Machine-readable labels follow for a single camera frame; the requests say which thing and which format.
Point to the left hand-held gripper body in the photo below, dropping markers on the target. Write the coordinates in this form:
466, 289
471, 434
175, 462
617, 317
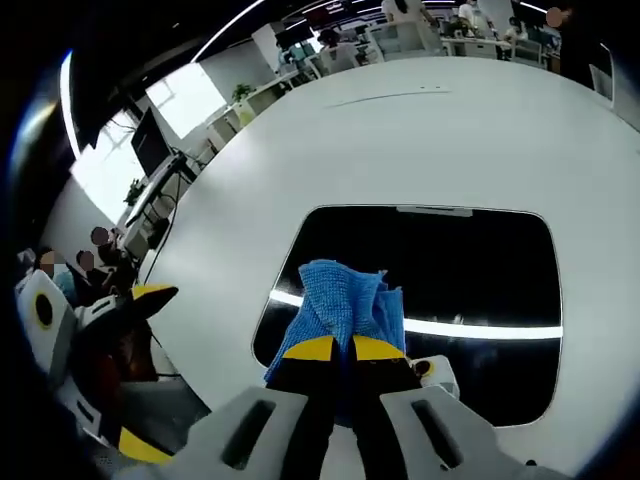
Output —
42, 325

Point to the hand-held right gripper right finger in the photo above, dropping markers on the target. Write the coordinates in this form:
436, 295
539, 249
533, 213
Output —
440, 430

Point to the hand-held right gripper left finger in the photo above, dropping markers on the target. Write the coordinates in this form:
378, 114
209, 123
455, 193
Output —
235, 435

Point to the blue cleaning cloth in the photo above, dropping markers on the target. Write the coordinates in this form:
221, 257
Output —
335, 300

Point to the green potted plant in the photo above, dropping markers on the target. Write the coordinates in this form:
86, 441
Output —
243, 91
133, 192

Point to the grey side desk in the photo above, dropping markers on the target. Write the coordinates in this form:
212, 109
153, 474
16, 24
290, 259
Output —
160, 185

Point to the black monitor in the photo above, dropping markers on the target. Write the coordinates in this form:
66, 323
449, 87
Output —
150, 142

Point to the long ceiling light strip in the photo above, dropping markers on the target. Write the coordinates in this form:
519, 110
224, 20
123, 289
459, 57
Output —
225, 32
69, 110

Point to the white divider panel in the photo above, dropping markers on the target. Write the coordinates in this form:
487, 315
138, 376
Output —
602, 80

